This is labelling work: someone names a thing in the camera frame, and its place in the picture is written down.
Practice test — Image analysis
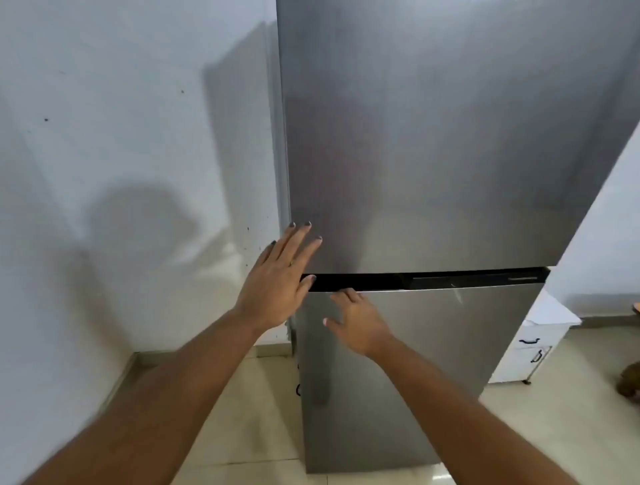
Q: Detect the person's left forearm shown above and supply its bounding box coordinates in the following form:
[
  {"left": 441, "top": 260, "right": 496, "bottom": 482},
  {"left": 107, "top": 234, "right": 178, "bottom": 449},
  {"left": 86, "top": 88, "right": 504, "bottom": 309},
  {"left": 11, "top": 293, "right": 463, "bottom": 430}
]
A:
[{"left": 20, "top": 309, "right": 263, "bottom": 485}]

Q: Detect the small grey refrigerator door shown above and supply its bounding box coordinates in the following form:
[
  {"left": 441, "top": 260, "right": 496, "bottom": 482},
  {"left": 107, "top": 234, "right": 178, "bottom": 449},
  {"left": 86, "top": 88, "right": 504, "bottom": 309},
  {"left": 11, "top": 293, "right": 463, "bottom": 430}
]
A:
[{"left": 294, "top": 268, "right": 552, "bottom": 475}]

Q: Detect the person's right hand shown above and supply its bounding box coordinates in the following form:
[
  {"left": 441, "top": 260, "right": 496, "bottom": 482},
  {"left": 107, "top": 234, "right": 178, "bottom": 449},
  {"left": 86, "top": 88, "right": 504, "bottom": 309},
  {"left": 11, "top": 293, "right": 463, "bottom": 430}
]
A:
[{"left": 323, "top": 288, "right": 397, "bottom": 359}]

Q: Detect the person's left hand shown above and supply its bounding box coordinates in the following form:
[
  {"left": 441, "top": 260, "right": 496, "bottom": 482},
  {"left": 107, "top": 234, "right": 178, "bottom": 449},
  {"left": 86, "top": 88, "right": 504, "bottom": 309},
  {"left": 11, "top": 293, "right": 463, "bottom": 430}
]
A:
[{"left": 234, "top": 221, "right": 324, "bottom": 334}]

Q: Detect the large grey refrigerator door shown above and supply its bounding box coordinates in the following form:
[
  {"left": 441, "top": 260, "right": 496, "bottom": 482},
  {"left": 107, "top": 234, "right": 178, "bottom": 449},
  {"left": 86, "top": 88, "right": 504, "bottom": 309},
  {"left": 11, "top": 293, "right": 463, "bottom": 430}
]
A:
[{"left": 276, "top": 0, "right": 640, "bottom": 276}]

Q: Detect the white drawer cabinet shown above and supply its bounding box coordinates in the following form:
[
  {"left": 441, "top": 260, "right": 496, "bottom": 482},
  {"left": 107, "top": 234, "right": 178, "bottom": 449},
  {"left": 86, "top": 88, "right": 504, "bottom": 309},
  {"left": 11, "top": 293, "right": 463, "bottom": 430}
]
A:
[{"left": 487, "top": 290, "right": 583, "bottom": 386}]

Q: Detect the person's right forearm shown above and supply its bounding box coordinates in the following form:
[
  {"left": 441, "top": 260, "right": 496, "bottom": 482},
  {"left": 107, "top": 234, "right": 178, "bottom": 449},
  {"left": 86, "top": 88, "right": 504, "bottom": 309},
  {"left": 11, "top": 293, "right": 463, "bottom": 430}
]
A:
[{"left": 367, "top": 335, "right": 583, "bottom": 485}]

